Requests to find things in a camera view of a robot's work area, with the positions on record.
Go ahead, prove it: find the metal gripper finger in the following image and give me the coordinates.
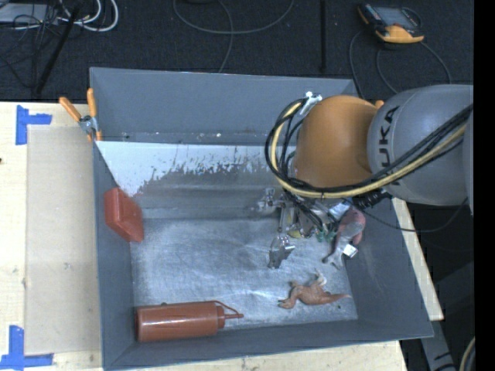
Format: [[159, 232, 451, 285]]
[[254, 187, 285, 213], [267, 234, 297, 271]]

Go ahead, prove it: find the orange toy dinosaur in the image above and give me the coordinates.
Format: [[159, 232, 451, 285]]
[[277, 268, 353, 310]]

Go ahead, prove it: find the grey metal bin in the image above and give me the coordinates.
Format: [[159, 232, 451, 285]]
[[88, 66, 435, 371]]

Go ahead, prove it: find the red-brown squeeze bottle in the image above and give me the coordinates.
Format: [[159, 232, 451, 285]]
[[133, 300, 245, 343]]

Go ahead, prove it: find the red-brown flat block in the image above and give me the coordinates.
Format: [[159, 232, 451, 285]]
[[103, 186, 145, 243]]

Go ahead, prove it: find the pale wood flat board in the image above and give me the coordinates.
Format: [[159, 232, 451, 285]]
[[23, 124, 104, 357]]

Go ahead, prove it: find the black cylinder on white bracket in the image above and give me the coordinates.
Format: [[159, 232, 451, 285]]
[[329, 189, 393, 218]]

